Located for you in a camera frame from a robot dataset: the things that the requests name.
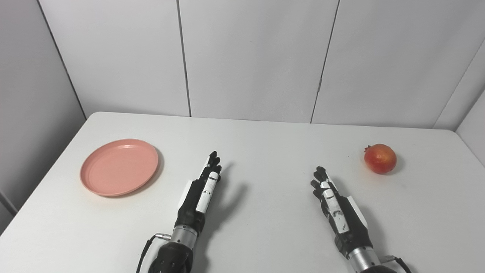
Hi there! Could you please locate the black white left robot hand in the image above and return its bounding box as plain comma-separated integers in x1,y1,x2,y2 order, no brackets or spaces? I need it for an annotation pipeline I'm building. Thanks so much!
175,151,222,234

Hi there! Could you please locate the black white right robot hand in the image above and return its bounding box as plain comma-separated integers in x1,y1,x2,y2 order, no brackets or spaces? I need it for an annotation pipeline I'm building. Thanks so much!
310,166,374,259

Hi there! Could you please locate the red yellow pomegranate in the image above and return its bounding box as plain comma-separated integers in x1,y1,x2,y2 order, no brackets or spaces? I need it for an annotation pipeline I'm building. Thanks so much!
364,144,397,174

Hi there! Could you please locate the pink round plate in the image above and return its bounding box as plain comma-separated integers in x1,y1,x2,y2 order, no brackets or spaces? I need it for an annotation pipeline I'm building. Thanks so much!
80,139,159,197

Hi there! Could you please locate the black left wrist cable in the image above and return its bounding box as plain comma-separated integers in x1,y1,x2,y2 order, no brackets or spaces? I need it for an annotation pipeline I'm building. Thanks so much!
136,233,172,273

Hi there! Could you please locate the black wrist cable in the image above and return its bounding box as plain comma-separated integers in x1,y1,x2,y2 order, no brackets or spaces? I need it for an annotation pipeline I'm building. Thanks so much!
379,255,413,273
136,233,172,273

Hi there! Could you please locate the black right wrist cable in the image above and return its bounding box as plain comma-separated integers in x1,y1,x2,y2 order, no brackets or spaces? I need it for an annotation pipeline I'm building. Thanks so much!
379,255,413,273

